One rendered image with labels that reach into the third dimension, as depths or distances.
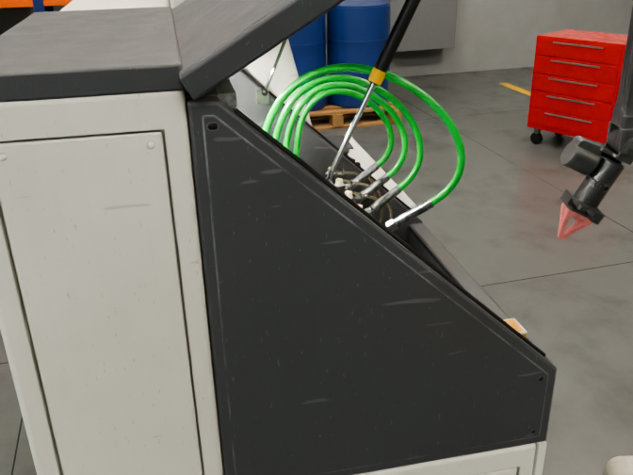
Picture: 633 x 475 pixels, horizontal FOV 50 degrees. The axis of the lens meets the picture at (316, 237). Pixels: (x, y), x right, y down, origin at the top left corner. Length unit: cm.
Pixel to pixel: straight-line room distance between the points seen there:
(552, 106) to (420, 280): 468
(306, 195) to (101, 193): 27
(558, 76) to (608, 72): 40
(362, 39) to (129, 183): 533
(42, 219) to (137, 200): 12
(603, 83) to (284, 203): 463
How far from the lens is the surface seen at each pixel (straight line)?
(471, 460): 130
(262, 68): 159
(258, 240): 94
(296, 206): 93
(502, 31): 886
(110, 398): 107
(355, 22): 614
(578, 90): 553
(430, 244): 164
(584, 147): 156
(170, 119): 88
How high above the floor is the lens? 165
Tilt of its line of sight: 25 degrees down
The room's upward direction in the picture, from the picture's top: 1 degrees counter-clockwise
